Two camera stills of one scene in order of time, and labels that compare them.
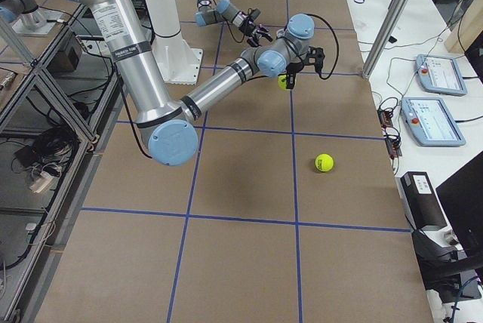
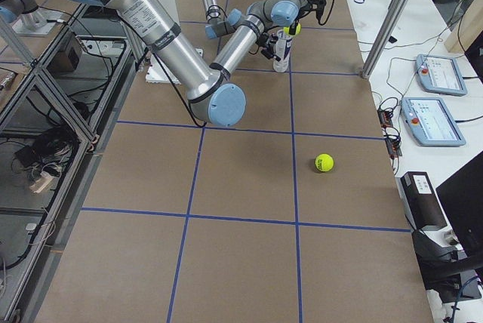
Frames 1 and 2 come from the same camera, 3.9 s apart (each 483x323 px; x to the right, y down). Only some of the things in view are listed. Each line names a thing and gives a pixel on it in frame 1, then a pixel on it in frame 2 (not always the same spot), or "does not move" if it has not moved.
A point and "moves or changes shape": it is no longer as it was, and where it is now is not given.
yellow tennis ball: (324, 162) does not move
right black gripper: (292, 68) -> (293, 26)
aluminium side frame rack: (59, 93) does not move
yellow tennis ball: (282, 84) moves or changes shape
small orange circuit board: (385, 118) does not move
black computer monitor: (461, 196) does not move
